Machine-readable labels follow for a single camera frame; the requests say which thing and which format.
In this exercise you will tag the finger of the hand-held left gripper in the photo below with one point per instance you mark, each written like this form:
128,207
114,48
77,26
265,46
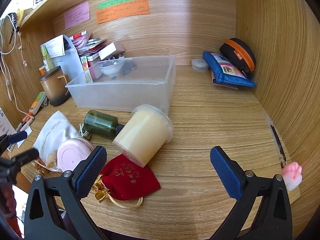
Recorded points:
23,157
18,137

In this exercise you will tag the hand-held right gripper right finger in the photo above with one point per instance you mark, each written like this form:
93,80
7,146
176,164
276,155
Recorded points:
227,173

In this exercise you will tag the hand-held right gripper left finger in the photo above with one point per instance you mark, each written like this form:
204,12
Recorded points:
91,170

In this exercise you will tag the green glass cup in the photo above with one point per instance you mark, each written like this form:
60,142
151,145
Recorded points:
100,125

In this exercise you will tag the cream translucent lidded jar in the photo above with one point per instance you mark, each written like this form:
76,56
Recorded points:
142,137

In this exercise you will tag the clear plastic storage box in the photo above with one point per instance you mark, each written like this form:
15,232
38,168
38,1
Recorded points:
120,92

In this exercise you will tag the wooden desktop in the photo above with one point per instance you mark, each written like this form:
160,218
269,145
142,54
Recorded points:
200,120

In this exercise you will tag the person's left hand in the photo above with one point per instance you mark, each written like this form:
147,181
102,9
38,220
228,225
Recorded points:
10,200

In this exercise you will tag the orange and pink pens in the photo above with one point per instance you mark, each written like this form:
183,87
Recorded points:
25,123

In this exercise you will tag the orange and green tube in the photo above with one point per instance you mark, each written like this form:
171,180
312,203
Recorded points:
37,102

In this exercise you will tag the brown mug with wooden lid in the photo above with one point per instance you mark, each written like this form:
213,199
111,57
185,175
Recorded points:
52,87

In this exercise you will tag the pink cat paw toy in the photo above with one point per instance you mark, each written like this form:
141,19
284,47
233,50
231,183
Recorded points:
292,175

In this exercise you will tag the light green spray bottle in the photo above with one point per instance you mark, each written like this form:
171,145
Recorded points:
46,58

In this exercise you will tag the white upright folder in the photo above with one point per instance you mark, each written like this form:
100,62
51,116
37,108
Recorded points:
71,62

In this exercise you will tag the fruit sticker sheet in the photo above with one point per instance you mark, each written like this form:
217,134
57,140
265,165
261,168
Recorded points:
85,66

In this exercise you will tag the white folded printed paper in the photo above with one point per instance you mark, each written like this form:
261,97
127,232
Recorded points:
55,46

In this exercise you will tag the blue colourful zip pouch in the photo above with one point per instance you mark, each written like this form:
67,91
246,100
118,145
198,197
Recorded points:
225,71

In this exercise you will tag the glass bowl with beads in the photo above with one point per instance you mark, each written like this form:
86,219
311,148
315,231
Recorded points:
110,66

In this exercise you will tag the white round flat container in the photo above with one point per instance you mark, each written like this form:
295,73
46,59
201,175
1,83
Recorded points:
199,65

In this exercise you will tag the stack of cards and packets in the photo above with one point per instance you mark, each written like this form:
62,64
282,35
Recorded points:
92,46

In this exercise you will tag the black case with orange zip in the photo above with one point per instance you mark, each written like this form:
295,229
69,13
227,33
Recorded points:
237,55

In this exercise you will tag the small white cardboard box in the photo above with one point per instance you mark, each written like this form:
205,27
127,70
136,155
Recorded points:
110,50

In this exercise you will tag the wooden shelf board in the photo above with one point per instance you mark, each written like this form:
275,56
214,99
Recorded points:
45,7

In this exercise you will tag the pink paper note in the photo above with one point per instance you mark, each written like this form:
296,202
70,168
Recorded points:
76,15

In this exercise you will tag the orange paper note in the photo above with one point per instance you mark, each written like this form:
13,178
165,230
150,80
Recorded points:
122,11

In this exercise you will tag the green paper note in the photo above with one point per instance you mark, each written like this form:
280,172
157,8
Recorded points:
116,1

